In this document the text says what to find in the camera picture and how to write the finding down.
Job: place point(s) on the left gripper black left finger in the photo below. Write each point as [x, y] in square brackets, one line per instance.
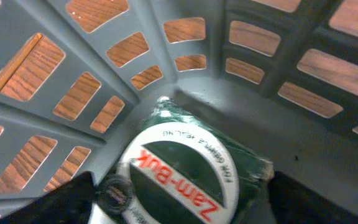
[73, 201]

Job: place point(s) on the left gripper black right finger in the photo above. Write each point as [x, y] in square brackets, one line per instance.
[292, 202]

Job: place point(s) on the dark grey plastic basket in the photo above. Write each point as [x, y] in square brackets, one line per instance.
[79, 78]

